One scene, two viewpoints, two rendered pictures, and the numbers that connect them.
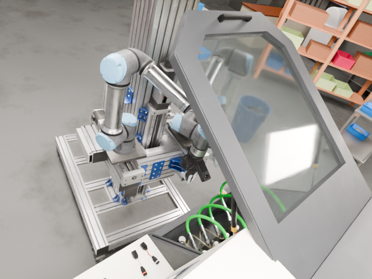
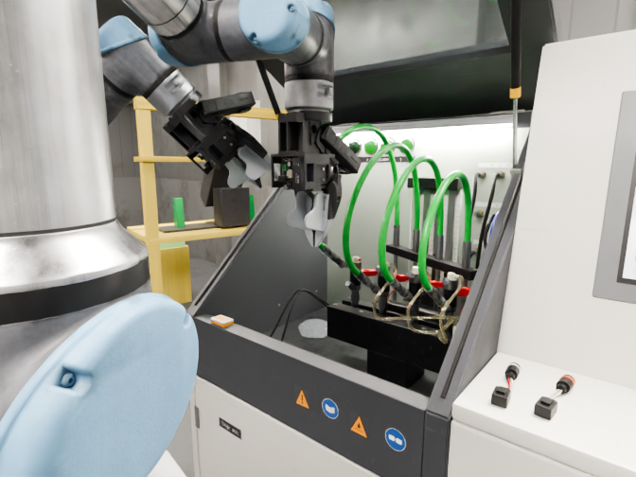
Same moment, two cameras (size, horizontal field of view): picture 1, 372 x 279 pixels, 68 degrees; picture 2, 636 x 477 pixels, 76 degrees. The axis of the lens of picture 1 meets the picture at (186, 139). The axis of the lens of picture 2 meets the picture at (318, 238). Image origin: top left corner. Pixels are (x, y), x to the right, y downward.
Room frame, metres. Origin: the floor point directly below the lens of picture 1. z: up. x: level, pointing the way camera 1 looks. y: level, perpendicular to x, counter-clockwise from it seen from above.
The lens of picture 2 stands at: (0.92, 0.59, 1.33)
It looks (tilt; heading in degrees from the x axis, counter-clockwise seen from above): 10 degrees down; 273
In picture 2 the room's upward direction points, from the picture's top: straight up
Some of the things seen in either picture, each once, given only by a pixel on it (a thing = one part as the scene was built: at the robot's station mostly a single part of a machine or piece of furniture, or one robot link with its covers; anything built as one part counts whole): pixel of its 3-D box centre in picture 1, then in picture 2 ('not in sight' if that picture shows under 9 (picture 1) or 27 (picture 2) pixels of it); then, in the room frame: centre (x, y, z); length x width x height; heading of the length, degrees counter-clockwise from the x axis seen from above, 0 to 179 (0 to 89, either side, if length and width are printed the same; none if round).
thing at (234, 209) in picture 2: not in sight; (203, 212); (2.19, -3.10, 0.89); 1.37 x 1.22 x 1.79; 44
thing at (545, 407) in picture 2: (139, 262); (556, 394); (0.60, 0.01, 0.99); 0.12 x 0.02 x 0.02; 47
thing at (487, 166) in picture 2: not in sight; (495, 213); (0.53, -0.46, 1.20); 0.13 x 0.03 x 0.31; 144
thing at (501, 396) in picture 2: (149, 253); (507, 382); (0.66, -0.02, 0.99); 0.12 x 0.02 x 0.02; 58
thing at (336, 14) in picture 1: (326, 34); not in sight; (8.21, -2.62, 0.68); 0.69 x 0.61 x 1.36; 44
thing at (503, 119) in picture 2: not in sight; (411, 126); (0.73, -0.60, 1.43); 0.54 x 0.03 x 0.02; 144
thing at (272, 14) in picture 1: (275, 27); not in sight; (8.25, -1.31, 0.41); 2.43 x 0.78 x 0.83; 134
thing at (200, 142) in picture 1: (203, 135); (308, 44); (0.97, -0.07, 1.50); 0.09 x 0.08 x 0.11; 75
